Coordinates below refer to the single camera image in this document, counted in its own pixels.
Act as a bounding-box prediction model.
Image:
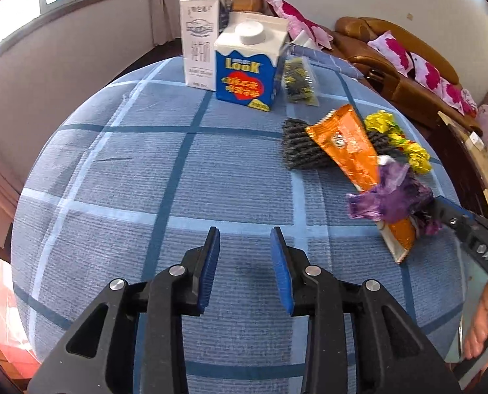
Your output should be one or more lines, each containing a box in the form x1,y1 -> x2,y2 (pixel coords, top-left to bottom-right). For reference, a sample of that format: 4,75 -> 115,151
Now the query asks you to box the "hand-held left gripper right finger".
270,226 -> 462,394

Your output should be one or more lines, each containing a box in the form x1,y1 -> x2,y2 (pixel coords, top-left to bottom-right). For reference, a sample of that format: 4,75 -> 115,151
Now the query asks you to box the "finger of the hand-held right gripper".
431,195 -> 481,235

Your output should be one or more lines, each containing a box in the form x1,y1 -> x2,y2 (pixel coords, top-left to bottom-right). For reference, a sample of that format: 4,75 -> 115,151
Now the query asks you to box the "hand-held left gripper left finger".
27,226 -> 221,394

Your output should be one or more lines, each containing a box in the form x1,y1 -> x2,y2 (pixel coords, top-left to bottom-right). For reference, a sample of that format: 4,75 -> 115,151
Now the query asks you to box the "teal cartoon print bowl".
444,248 -> 488,378

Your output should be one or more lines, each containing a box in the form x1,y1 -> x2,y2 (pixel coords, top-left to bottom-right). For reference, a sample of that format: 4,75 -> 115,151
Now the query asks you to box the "purple wrapper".
346,162 -> 444,236

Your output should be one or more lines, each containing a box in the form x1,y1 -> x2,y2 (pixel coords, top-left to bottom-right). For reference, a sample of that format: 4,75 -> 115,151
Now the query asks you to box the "person's right hand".
461,282 -> 488,361

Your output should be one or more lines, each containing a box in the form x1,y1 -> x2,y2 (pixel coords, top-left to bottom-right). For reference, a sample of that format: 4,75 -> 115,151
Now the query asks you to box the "dark wooden coffee table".
436,111 -> 488,215

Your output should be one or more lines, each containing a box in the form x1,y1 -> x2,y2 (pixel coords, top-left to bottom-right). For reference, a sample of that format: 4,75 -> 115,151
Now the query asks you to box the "crumpled yellow wrapper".
364,110 -> 433,176

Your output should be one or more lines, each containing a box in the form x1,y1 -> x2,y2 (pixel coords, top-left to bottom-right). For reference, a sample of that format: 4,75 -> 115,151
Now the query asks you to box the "blue plaid tablecloth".
11,47 -> 466,394

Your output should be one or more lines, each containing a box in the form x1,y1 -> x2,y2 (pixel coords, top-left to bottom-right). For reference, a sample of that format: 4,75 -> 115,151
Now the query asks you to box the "pink floral pillow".
368,31 -> 410,75
408,53 -> 444,92
439,78 -> 469,110
461,88 -> 479,116
287,20 -> 335,50
259,0 -> 311,30

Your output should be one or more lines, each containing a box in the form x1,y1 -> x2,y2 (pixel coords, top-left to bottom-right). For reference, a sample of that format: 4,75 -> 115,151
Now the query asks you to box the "black foam net sleeve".
282,118 -> 407,170

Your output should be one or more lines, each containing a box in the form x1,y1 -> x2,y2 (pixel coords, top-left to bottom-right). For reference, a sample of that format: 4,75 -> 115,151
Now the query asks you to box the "orange snack packet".
305,104 -> 418,264

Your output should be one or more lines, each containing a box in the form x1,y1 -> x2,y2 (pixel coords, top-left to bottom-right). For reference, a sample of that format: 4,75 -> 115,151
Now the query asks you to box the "brown leather three-seat sofa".
333,16 -> 488,132

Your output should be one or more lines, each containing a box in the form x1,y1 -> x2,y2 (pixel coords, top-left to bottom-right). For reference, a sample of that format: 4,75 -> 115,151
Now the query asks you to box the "folded blue plaid sheet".
289,43 -> 366,79

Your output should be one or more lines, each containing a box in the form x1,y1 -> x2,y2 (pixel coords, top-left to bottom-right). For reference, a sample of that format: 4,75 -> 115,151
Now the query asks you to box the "clear packet with dark contents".
282,55 -> 321,107

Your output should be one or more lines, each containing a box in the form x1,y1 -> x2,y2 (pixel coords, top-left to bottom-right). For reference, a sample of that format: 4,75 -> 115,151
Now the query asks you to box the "blue and white drink carton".
214,11 -> 288,112

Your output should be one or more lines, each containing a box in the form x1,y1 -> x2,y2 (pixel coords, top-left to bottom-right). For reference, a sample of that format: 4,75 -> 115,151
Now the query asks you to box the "folded white cloth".
292,33 -> 323,51

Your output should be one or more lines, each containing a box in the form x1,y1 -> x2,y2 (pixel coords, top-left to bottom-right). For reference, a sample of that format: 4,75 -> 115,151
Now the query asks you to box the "white milk carton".
179,0 -> 234,92

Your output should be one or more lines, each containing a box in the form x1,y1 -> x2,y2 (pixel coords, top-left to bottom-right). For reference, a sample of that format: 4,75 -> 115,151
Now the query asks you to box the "light pink curtain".
147,0 -> 188,47

